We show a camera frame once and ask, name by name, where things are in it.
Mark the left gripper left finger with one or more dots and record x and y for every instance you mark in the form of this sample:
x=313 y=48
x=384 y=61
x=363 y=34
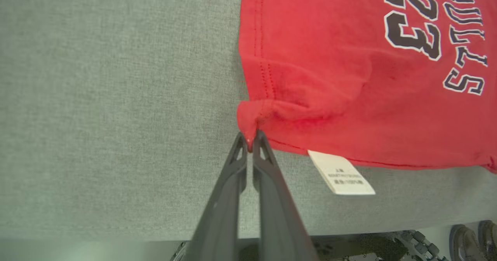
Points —
x=221 y=222

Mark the dark robot wheeled base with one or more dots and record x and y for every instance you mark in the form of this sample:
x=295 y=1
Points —
x=349 y=247

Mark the brown shoe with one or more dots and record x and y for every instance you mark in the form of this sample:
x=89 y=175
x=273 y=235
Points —
x=464 y=243

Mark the red Bulls 23 shorts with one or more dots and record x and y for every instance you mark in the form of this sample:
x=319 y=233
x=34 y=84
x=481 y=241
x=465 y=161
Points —
x=330 y=59

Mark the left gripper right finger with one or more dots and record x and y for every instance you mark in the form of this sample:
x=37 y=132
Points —
x=279 y=230

